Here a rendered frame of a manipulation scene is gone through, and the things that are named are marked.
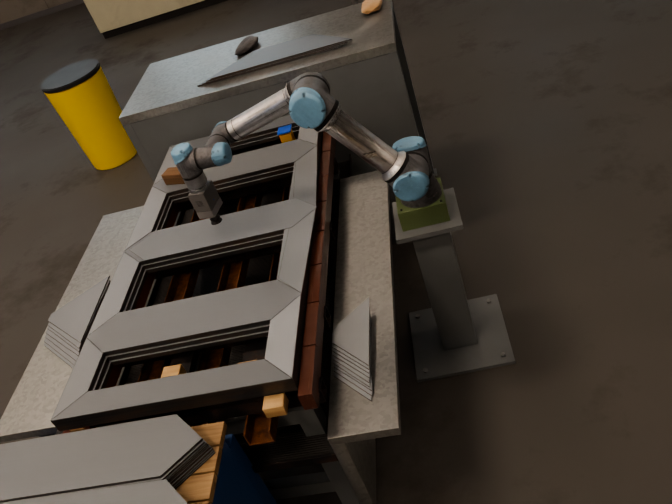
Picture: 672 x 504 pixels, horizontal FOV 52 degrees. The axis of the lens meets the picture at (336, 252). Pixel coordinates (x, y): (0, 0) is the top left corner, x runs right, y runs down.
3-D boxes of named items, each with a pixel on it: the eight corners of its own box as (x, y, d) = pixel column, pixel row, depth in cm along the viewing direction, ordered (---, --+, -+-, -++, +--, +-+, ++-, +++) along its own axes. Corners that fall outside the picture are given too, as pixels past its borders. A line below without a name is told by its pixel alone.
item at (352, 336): (331, 408, 195) (327, 399, 192) (336, 312, 225) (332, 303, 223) (373, 401, 192) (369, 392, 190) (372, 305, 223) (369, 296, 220)
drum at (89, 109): (150, 135, 556) (107, 53, 513) (133, 166, 521) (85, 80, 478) (101, 147, 567) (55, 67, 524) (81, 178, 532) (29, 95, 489)
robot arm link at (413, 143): (432, 160, 245) (424, 127, 237) (432, 181, 234) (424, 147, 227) (399, 167, 248) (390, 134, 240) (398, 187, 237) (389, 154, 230)
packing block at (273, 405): (266, 418, 186) (261, 409, 184) (268, 403, 190) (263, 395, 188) (287, 415, 185) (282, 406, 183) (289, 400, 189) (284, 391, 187)
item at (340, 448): (363, 511, 210) (330, 445, 189) (364, 247, 311) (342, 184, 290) (376, 510, 209) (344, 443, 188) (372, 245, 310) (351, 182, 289)
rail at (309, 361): (304, 410, 186) (297, 396, 182) (328, 122, 312) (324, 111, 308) (318, 407, 185) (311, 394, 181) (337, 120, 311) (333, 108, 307)
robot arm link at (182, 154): (188, 150, 225) (165, 156, 227) (202, 178, 231) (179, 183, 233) (194, 138, 231) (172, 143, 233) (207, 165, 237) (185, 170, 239)
